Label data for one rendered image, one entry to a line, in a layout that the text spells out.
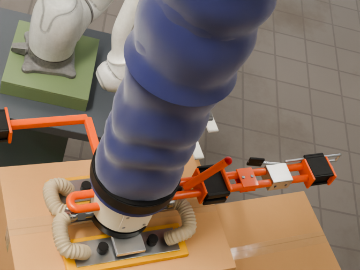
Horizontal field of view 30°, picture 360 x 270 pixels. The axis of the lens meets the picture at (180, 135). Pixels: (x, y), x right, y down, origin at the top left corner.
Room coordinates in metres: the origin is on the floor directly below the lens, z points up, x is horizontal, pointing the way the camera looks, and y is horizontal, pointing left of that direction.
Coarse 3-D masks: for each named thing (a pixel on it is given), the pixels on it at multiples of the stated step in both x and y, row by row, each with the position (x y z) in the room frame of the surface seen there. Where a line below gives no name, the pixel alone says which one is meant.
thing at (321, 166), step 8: (304, 160) 1.35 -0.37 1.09; (312, 160) 1.36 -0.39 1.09; (320, 160) 1.37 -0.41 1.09; (328, 160) 1.39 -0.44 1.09; (304, 168) 1.33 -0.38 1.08; (312, 168) 1.33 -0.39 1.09; (320, 168) 1.34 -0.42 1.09; (328, 168) 1.36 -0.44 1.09; (312, 176) 1.30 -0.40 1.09; (320, 176) 1.31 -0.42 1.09; (328, 176) 1.33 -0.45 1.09; (336, 176) 1.34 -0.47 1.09; (312, 184) 1.31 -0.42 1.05; (320, 184) 1.33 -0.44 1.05; (328, 184) 1.34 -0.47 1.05
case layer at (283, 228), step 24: (240, 216) 1.46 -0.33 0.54; (264, 216) 1.51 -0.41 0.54; (288, 216) 1.56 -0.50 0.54; (312, 216) 1.61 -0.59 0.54; (240, 240) 1.37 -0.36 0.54; (264, 240) 1.41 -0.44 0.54; (288, 240) 1.46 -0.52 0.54; (312, 240) 1.50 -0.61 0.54; (240, 264) 1.28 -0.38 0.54; (264, 264) 1.32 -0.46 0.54; (288, 264) 1.36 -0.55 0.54; (312, 264) 1.40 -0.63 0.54; (336, 264) 1.45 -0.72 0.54
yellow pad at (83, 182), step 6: (48, 180) 1.00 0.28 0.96; (72, 180) 1.03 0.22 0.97; (78, 180) 1.04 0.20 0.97; (84, 180) 1.04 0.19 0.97; (78, 186) 1.02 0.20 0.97; (84, 186) 1.01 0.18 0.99; (90, 186) 1.02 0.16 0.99; (60, 198) 0.96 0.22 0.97; (90, 198) 1.00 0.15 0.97; (78, 204) 0.97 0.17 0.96
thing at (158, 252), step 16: (176, 224) 1.04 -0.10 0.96; (80, 240) 0.87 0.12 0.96; (96, 240) 0.89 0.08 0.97; (144, 240) 0.95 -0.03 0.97; (160, 240) 0.97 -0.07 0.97; (96, 256) 0.84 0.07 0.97; (112, 256) 0.86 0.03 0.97; (128, 256) 0.88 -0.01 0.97; (144, 256) 0.91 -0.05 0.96; (160, 256) 0.93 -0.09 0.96; (176, 256) 0.95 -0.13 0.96
